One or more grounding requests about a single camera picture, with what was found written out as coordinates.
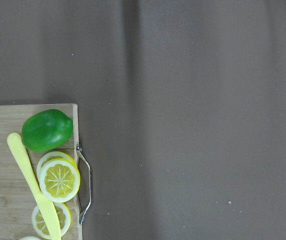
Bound white toy bun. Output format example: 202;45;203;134
18;236;42;240

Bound wooden cutting board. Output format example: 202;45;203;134
0;103;86;240

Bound lemon slice pair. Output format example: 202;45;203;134
36;151;81;203

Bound single lemon slice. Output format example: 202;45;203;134
31;202;72;240

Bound green toy lime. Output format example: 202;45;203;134
21;109;74;152

